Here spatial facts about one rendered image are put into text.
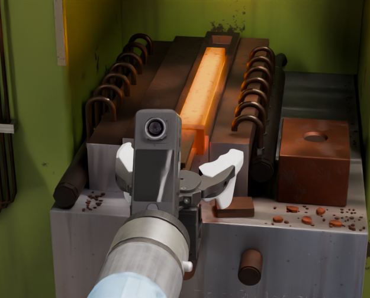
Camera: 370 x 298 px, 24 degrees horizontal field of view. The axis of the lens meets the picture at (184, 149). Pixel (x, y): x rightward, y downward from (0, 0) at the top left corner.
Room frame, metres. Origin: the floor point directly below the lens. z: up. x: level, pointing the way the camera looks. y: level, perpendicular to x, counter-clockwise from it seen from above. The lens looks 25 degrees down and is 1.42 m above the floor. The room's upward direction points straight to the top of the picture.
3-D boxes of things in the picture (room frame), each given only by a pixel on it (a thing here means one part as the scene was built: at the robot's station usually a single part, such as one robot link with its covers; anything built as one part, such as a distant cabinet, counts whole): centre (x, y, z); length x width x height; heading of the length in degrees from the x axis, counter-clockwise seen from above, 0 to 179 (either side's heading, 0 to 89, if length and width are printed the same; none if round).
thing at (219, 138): (1.16, -0.01, 0.96); 0.42 x 0.20 x 0.09; 172
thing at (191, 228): (0.78, 0.02, 0.97); 0.12 x 0.08 x 0.09; 172
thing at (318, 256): (1.16, -0.06, 0.69); 0.56 x 0.38 x 0.45; 172
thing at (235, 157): (0.87, -0.05, 0.97); 0.09 x 0.03 x 0.06; 139
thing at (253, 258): (0.86, -0.08, 0.87); 0.04 x 0.03 x 0.03; 172
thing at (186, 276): (0.87, 0.00, 0.87); 0.04 x 0.03 x 0.03; 172
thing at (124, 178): (0.84, 0.05, 1.00); 0.09 x 0.05 x 0.02; 25
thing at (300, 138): (0.99, -0.16, 0.95); 0.12 x 0.09 x 0.07; 172
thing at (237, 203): (0.91, -0.06, 0.92); 0.04 x 0.03 x 0.01; 93
